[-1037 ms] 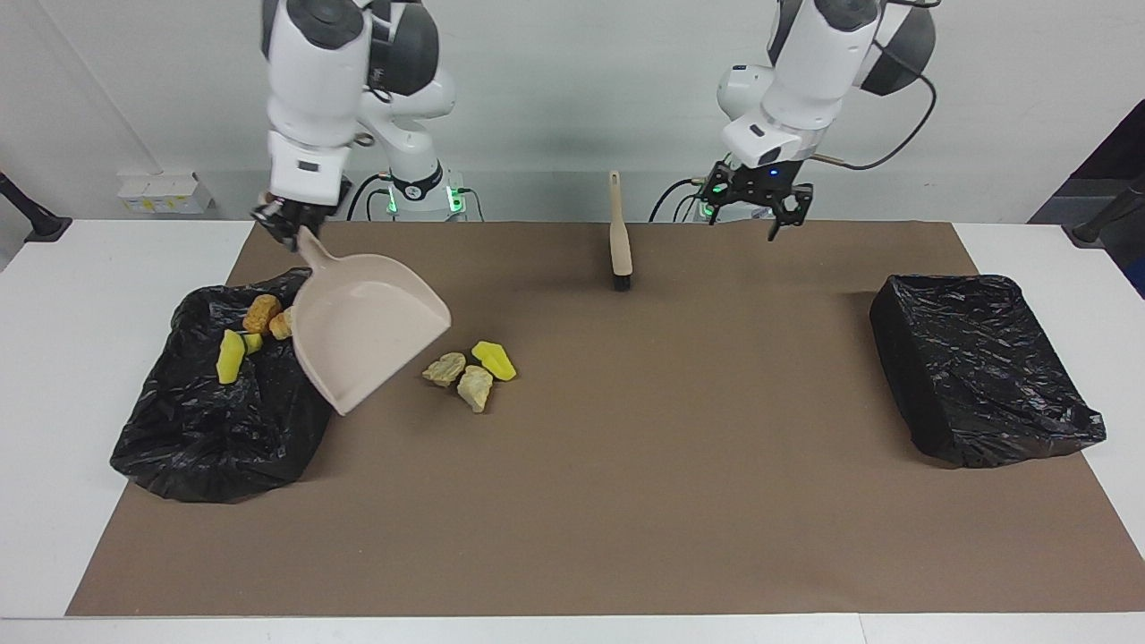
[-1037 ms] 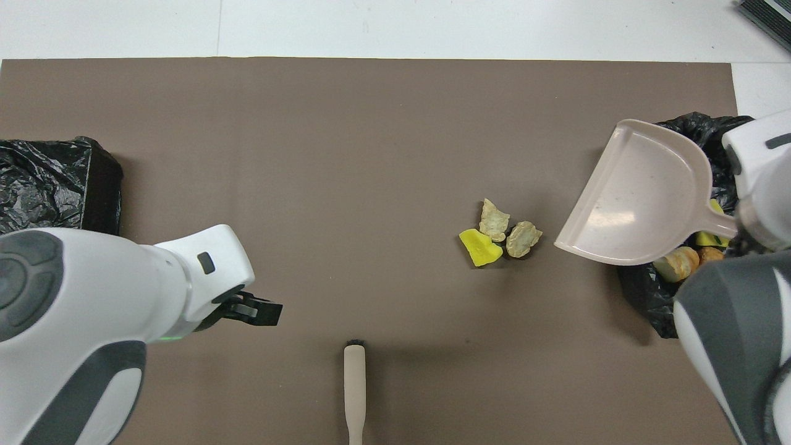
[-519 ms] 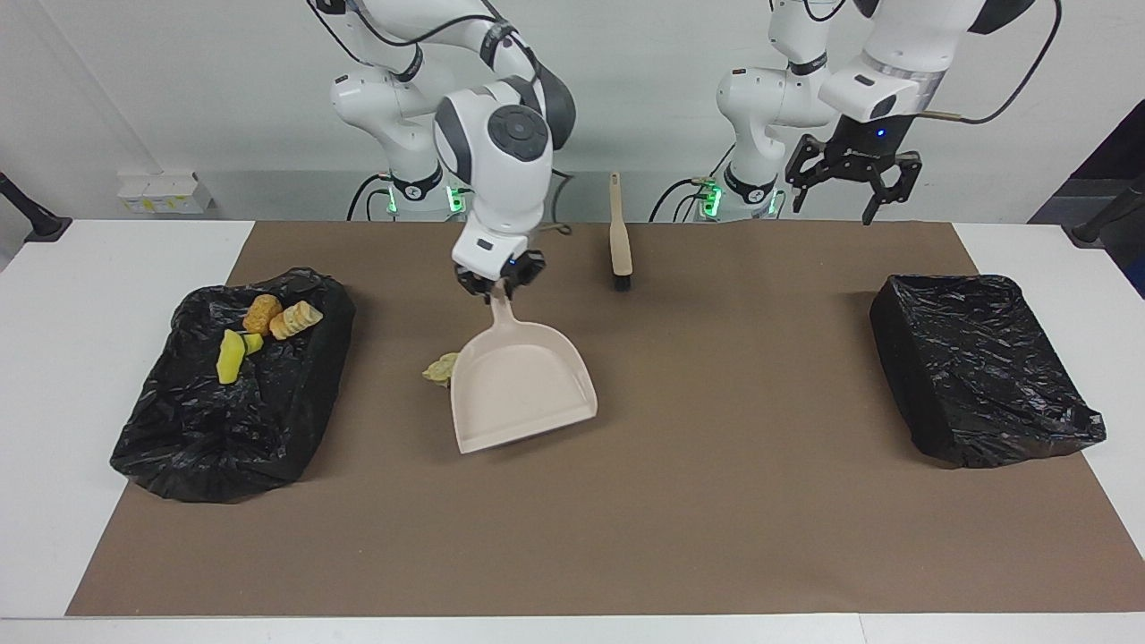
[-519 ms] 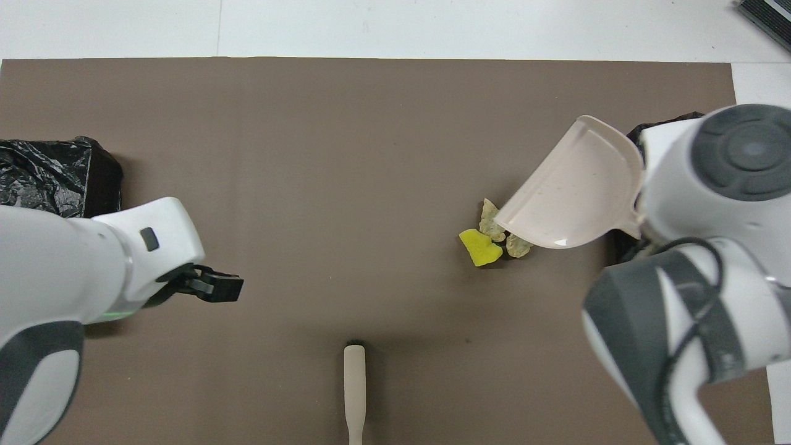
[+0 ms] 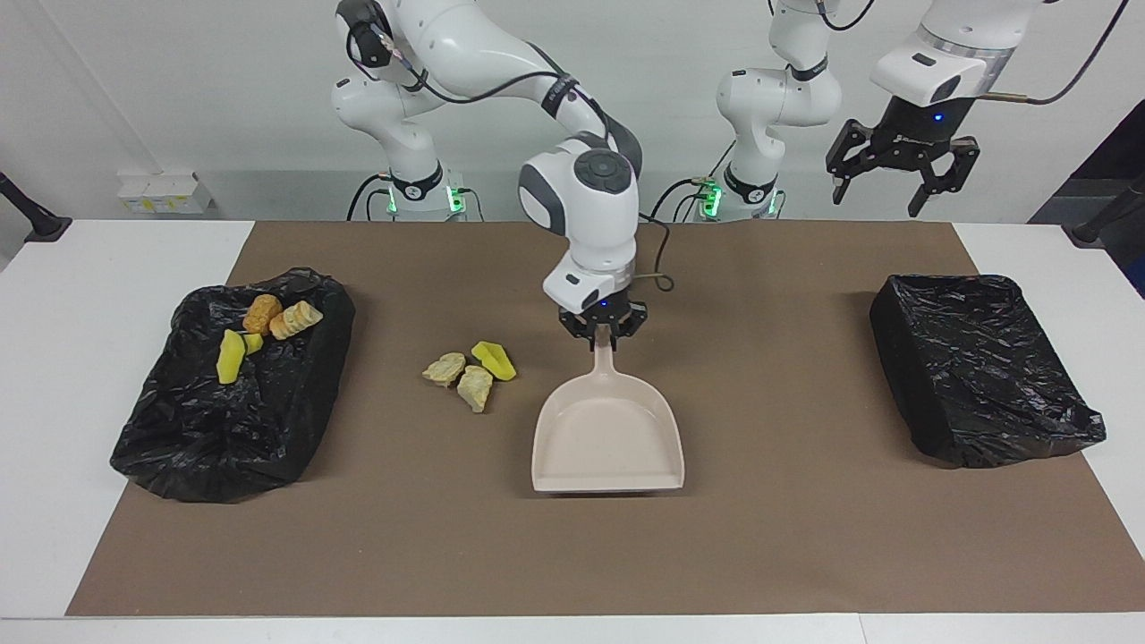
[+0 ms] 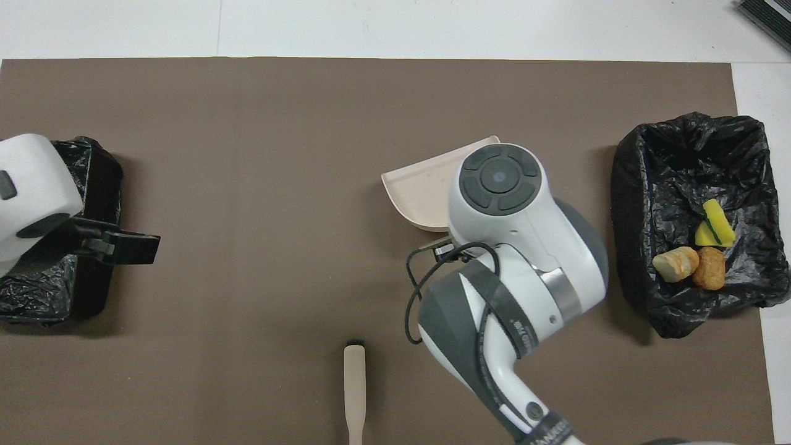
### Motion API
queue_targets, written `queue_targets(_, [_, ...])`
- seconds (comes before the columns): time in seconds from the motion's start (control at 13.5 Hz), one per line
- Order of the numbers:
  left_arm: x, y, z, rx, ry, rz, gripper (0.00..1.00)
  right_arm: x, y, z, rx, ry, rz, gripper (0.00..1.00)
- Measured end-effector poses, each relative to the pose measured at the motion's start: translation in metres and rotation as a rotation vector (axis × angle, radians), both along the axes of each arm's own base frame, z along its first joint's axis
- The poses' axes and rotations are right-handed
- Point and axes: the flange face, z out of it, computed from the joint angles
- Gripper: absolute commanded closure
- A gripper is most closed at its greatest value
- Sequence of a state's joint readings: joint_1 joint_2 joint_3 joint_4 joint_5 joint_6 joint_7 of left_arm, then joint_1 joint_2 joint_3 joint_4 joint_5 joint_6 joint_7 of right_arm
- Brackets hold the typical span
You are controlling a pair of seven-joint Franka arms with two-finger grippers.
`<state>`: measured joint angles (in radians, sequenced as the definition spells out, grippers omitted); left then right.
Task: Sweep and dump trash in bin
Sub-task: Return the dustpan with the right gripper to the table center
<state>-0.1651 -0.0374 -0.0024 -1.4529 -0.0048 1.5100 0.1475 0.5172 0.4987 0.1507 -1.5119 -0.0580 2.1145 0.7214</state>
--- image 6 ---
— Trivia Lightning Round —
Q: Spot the small black bag-lined bin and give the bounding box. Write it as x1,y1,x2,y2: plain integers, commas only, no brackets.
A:
0,137,123,325

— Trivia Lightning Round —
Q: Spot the large black bag-lined bin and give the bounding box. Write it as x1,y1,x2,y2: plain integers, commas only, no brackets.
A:
611,112,791,339

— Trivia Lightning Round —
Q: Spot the yellow sponge piece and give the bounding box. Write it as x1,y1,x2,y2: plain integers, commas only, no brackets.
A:
703,198,737,248

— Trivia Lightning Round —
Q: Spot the beige brush with black bristles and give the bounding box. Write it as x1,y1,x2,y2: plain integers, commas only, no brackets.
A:
344,340,366,445

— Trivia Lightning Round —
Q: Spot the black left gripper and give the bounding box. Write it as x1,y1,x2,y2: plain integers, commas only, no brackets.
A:
62,216,160,265

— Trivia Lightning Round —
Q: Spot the brown table mat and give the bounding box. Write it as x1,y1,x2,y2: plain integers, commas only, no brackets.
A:
0,57,775,445

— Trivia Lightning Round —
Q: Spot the black ribbed object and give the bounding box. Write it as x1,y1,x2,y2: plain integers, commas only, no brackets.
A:
738,0,791,51

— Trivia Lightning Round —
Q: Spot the beige plastic dustpan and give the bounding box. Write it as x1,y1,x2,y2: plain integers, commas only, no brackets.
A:
381,136,501,233

